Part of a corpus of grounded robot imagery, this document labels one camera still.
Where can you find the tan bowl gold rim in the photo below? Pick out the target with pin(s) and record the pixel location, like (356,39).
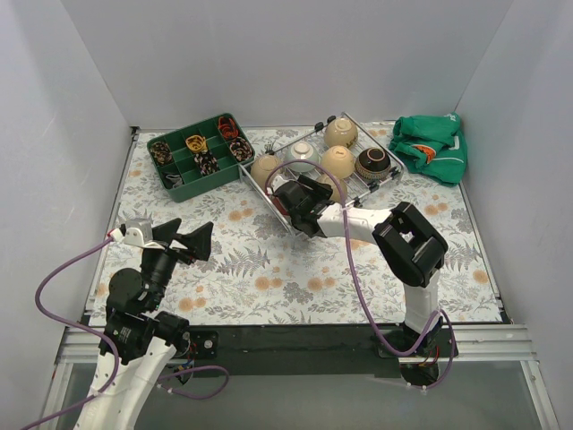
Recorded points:
(261,168)

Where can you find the dark floral roll right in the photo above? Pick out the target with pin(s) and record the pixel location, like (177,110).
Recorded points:
(241,149)

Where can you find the orange black roll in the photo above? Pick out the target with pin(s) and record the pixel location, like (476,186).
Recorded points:
(227,128)

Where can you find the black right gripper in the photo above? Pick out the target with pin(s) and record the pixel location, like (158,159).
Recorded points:
(298,202)

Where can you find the yellow patterned roll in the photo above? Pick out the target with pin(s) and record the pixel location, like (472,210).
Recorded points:
(196,143)

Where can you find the dark floral roll middle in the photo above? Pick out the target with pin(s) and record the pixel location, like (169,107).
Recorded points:
(206,163)

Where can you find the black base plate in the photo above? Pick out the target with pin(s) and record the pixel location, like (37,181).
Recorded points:
(257,349)

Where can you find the tan bowl front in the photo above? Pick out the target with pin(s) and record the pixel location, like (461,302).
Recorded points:
(338,186)

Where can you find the aluminium frame rail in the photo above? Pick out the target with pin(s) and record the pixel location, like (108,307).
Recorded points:
(476,342)

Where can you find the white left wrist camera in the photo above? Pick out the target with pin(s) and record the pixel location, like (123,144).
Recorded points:
(134,232)

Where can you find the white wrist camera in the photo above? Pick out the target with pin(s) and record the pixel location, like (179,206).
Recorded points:
(134,232)
(276,182)

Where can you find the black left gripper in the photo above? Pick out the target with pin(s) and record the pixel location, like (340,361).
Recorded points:
(175,246)

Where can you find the beige bowl back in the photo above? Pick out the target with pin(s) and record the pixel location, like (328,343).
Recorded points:
(341,132)

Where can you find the grey roll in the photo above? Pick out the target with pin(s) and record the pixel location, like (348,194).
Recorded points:
(173,180)

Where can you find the cream embossed bowl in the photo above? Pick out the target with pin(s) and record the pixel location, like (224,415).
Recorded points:
(339,161)

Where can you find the light green bowl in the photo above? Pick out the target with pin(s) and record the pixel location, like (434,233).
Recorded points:
(304,157)

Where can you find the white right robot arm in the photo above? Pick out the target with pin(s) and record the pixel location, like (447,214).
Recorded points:
(412,248)

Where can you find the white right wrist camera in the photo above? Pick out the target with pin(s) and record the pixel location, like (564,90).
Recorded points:
(276,182)

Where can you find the dark patterned roll left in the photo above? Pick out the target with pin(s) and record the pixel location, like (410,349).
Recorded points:
(161,153)

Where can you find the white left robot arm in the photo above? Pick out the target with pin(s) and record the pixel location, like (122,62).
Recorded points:
(120,391)

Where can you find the metal wire dish rack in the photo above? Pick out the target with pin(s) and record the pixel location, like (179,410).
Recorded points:
(358,186)

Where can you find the green compartment tray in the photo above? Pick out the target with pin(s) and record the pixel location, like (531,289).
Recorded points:
(184,165)

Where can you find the dark floral roll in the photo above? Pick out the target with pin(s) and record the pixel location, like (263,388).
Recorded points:
(241,149)
(206,163)

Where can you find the green cloth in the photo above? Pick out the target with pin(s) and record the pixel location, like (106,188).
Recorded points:
(432,146)

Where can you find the dark patterned bowl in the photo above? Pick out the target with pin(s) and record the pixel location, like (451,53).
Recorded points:
(373,164)

